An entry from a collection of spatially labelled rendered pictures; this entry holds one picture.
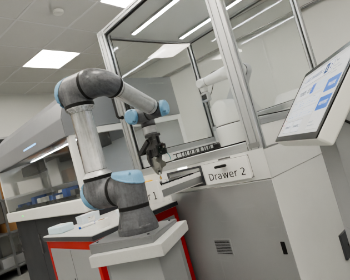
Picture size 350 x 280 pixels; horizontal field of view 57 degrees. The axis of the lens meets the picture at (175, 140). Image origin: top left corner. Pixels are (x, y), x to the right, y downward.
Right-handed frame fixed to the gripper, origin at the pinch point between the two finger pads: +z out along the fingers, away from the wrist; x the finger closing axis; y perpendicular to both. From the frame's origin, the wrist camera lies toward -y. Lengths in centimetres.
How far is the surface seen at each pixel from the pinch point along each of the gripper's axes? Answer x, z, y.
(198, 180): 19.0, 10.0, 8.1
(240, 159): 20.7, 4.0, 38.0
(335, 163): -1, 11, 89
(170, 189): -1.8, 9.6, 8.2
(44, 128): -4, -54, -116
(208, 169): 20.6, 5.4, 15.9
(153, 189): -10.7, 7.0, 6.1
